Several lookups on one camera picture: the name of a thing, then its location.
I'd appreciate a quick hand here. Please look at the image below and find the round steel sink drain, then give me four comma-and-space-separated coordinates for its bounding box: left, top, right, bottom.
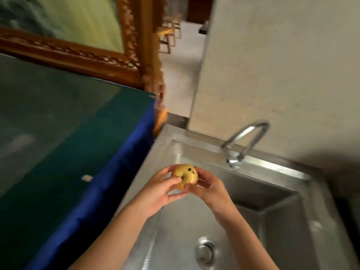
195, 236, 221, 267

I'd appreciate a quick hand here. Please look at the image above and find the stainless steel sink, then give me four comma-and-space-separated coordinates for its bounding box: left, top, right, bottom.
115, 123, 360, 270

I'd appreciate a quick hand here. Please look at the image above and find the carved wooden framed screen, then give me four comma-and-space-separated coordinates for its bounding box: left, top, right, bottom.
0, 0, 168, 138

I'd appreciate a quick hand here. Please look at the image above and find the yellow-red apple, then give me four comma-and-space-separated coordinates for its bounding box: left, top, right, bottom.
171, 164, 199, 192

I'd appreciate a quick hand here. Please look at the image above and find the person's right forearm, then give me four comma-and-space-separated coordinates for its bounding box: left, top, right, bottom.
220, 206, 279, 270

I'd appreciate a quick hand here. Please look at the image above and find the green and blue tablecloth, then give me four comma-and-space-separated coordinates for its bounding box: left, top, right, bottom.
0, 53, 157, 270

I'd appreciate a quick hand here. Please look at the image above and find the dark wooden stool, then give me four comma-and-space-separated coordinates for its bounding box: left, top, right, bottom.
169, 13, 183, 40

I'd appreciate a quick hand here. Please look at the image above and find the curved chrome faucet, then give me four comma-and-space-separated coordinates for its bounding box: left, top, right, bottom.
220, 120, 270, 169

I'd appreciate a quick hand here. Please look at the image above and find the person's right hand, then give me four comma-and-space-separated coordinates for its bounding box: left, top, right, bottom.
184, 167, 240, 222

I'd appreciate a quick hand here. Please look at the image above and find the person's left hand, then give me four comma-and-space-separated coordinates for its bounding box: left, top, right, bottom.
132, 165, 188, 218

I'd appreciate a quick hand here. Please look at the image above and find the yellow wooden bench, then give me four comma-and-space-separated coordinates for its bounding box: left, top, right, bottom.
157, 25, 176, 54

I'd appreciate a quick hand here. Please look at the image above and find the person's left forearm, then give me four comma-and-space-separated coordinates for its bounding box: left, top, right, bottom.
69, 204, 152, 270

